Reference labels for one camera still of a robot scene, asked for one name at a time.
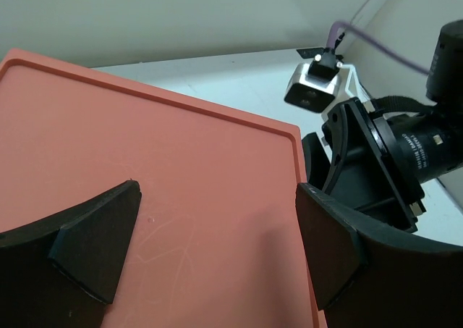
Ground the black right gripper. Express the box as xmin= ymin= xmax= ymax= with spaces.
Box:
xmin=296 ymin=98 xmax=462 ymax=327

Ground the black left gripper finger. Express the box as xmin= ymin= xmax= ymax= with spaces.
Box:
xmin=1 ymin=180 xmax=142 ymax=327

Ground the red drawer box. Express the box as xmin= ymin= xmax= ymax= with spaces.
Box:
xmin=1 ymin=49 xmax=326 ymax=327

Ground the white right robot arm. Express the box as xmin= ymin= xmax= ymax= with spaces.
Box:
xmin=285 ymin=20 xmax=462 ymax=327

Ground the black table label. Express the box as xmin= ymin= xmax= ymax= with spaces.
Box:
xmin=296 ymin=47 xmax=324 ymax=59

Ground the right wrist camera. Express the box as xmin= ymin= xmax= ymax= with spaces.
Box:
xmin=284 ymin=48 xmax=360 ymax=114

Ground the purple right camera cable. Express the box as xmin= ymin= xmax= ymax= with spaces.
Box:
xmin=325 ymin=20 xmax=431 ymax=76

